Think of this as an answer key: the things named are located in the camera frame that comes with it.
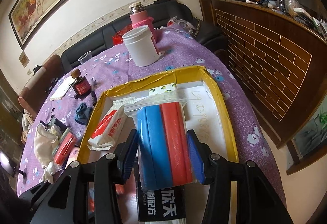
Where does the blue sock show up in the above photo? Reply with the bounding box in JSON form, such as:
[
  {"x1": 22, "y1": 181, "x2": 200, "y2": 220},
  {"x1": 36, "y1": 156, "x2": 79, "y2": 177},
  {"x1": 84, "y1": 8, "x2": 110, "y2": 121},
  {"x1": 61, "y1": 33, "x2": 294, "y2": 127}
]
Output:
[{"x1": 74, "y1": 103, "x2": 93, "y2": 126}]

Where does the yellow cardboard box lid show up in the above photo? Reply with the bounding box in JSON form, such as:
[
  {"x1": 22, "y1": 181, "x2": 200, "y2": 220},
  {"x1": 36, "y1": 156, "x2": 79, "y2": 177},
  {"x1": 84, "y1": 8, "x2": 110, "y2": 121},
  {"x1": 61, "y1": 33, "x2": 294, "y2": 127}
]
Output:
[{"x1": 77, "y1": 65, "x2": 240, "y2": 224}]

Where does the clear plastic cup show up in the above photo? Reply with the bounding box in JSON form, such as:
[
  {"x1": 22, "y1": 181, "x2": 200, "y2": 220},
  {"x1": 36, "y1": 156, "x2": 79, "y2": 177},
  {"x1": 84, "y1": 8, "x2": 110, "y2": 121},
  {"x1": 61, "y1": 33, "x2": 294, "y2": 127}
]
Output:
[{"x1": 78, "y1": 51, "x2": 93, "y2": 64}]

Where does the paper notebook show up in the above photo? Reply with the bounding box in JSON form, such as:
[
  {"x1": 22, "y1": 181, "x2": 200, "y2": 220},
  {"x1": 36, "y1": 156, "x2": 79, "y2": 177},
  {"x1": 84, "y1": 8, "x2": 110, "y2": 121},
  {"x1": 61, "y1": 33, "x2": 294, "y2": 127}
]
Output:
[{"x1": 49, "y1": 76, "x2": 74, "y2": 101}]

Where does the red bag on sofa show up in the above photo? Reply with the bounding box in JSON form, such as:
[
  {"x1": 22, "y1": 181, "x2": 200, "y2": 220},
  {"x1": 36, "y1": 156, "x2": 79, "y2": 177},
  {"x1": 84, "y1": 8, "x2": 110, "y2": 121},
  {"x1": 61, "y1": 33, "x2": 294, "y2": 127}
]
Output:
[{"x1": 112, "y1": 25, "x2": 132, "y2": 46}]

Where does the brown armchair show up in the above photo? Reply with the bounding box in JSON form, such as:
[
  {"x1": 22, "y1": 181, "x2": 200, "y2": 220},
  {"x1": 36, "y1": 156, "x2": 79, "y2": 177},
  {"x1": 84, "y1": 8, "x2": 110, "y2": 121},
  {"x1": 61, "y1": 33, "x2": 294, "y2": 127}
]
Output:
[{"x1": 18, "y1": 54, "x2": 64, "y2": 118}]

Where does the red white wet wipe pack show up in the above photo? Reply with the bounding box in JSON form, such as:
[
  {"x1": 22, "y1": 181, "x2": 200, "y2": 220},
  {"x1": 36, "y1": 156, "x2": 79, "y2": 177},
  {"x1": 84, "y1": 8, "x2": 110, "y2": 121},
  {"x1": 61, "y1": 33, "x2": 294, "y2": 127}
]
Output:
[{"x1": 87, "y1": 98, "x2": 136, "y2": 151}]

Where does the black electric motor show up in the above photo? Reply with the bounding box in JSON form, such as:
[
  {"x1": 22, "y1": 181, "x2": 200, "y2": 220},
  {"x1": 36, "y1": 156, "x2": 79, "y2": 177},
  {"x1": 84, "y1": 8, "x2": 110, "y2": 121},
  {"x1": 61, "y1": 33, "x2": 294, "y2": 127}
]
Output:
[{"x1": 39, "y1": 108, "x2": 68, "y2": 135}]

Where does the blanket on chair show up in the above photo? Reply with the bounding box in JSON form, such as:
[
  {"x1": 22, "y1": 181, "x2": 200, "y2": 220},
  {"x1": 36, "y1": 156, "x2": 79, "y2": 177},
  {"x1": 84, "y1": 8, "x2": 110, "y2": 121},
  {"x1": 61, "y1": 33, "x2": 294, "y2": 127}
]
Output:
[{"x1": 21, "y1": 109, "x2": 34, "y2": 145}]

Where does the blue red cloth pack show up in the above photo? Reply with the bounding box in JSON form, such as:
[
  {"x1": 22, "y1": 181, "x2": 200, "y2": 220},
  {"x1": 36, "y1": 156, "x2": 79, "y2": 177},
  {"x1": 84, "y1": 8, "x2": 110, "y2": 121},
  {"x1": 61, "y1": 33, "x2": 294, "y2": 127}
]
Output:
[{"x1": 125, "y1": 90, "x2": 193, "y2": 191}]

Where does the white plastic jar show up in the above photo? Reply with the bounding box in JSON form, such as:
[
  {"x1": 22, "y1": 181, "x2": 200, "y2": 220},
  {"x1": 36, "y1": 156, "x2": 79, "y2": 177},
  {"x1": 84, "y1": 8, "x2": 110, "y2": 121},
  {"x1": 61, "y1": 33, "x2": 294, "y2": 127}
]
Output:
[{"x1": 122, "y1": 25, "x2": 159, "y2": 67}]

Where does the black leather sofa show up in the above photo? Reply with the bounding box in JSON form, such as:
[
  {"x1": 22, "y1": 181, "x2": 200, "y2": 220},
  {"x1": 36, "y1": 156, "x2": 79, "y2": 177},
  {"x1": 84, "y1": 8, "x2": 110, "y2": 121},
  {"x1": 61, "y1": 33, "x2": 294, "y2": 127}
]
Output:
[{"x1": 60, "y1": 0, "x2": 223, "y2": 74}]

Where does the pink sleeved thermos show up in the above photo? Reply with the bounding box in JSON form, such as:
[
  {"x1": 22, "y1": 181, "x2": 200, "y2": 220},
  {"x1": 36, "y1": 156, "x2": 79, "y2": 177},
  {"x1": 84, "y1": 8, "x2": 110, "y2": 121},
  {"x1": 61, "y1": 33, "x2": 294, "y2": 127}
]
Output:
[{"x1": 129, "y1": 2, "x2": 157, "y2": 42}]

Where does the dark bottle with cork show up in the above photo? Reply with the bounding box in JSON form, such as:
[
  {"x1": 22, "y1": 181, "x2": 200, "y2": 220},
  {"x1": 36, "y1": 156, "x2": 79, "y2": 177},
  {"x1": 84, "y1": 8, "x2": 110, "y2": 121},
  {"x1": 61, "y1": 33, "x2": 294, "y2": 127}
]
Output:
[{"x1": 70, "y1": 69, "x2": 91, "y2": 98}]

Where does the purple floral tablecloth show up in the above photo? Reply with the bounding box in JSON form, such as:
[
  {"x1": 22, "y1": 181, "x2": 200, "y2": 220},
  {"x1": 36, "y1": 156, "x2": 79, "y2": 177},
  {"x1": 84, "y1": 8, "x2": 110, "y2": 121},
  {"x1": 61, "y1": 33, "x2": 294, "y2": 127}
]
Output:
[{"x1": 16, "y1": 26, "x2": 286, "y2": 202}]

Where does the lemon print tissue pack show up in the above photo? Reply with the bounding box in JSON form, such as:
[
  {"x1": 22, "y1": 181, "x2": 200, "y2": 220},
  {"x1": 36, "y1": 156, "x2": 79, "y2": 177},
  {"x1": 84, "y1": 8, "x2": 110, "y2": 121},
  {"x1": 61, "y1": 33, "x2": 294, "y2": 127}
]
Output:
[{"x1": 148, "y1": 83, "x2": 177, "y2": 98}]

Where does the phone on round stand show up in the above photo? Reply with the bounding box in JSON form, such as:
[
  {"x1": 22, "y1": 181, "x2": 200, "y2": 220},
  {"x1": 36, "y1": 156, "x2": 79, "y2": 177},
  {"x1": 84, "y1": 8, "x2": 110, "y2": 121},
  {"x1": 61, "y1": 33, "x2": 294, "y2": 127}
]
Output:
[{"x1": 0, "y1": 150, "x2": 27, "y2": 184}]

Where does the black pen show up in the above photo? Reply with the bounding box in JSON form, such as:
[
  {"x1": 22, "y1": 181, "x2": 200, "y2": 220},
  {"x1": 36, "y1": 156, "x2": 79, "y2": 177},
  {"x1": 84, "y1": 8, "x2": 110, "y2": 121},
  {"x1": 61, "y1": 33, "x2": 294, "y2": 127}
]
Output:
[{"x1": 91, "y1": 78, "x2": 97, "y2": 106}]

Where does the white cloth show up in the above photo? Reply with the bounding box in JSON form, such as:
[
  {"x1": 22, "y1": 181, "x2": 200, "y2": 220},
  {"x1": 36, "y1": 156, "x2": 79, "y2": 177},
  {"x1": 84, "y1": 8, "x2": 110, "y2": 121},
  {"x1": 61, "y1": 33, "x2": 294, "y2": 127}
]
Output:
[{"x1": 33, "y1": 124, "x2": 62, "y2": 184}]

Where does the black wet wipe pack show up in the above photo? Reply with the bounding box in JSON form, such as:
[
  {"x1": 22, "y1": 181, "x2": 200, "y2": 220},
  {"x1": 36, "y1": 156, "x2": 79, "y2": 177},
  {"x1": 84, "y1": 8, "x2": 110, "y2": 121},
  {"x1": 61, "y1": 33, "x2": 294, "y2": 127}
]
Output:
[{"x1": 137, "y1": 186, "x2": 186, "y2": 223}]

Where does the wooden brick pattern counter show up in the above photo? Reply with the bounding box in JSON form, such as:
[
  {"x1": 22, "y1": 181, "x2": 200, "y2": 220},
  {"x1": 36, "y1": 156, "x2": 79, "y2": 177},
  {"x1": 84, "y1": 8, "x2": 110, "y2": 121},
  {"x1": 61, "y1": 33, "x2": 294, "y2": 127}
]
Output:
[{"x1": 211, "y1": 0, "x2": 326, "y2": 147}]

